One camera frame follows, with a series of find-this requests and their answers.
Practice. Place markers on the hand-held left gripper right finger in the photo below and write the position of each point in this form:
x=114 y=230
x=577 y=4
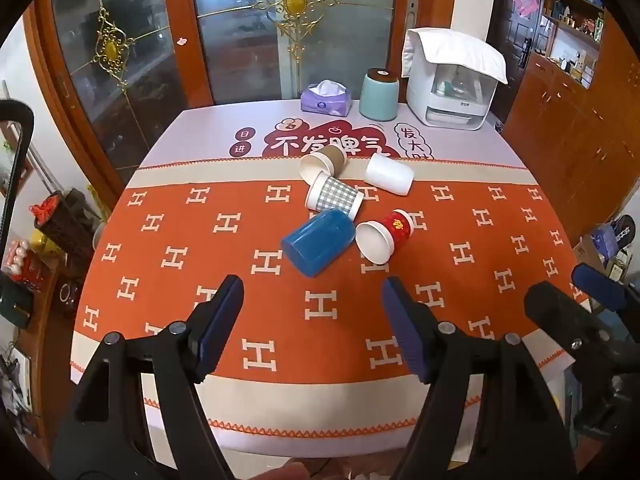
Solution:
x=402 y=320

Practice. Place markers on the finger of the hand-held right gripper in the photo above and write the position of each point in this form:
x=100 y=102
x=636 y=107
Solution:
x=600 y=287
x=560 y=307

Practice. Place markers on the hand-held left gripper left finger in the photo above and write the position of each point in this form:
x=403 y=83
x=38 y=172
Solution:
x=220 y=320

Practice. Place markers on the red printed paper cup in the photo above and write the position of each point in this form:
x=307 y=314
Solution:
x=385 y=235

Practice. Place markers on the blue plastic cup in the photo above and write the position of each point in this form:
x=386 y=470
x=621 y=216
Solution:
x=320 y=240

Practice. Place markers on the grey checked paper cup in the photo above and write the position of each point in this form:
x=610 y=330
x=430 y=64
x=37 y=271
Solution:
x=335 y=197

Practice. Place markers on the plain white cup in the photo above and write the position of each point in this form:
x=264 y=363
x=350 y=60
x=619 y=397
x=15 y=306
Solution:
x=390 y=174

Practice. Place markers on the brown ribbed paper cup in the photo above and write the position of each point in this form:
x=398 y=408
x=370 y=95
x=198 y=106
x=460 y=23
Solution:
x=325 y=160

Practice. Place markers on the blue box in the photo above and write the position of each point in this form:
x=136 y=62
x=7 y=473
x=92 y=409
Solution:
x=612 y=242

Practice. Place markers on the orange patterned tablecloth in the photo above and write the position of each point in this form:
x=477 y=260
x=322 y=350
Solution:
x=165 y=240

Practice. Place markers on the wooden cabinet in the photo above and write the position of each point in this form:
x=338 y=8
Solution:
x=575 y=135

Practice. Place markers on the dark woven basket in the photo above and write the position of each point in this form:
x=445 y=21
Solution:
x=67 y=227

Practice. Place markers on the red knot ornament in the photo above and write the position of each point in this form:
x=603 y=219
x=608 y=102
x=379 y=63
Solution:
x=49 y=208

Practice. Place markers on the white countertop appliance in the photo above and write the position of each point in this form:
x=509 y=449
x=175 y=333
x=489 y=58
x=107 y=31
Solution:
x=450 y=100

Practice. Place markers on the teal canister with brown lid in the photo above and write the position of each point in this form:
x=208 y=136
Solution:
x=378 y=96

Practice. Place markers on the purple tissue box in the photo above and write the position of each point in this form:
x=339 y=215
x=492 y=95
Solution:
x=325 y=101

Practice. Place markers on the dark entrance door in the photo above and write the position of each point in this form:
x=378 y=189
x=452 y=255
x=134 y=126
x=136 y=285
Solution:
x=512 y=45

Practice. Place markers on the white cloth cover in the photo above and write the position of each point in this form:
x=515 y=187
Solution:
x=455 y=52

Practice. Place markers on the glass door with gold ornament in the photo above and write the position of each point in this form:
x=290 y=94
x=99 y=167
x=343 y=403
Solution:
x=295 y=30
x=125 y=60

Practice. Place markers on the black metal frame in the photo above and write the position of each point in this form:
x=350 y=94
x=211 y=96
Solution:
x=15 y=175

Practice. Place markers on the wooden wall shelf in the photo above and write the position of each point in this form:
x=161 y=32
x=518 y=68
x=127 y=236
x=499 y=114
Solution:
x=575 y=25

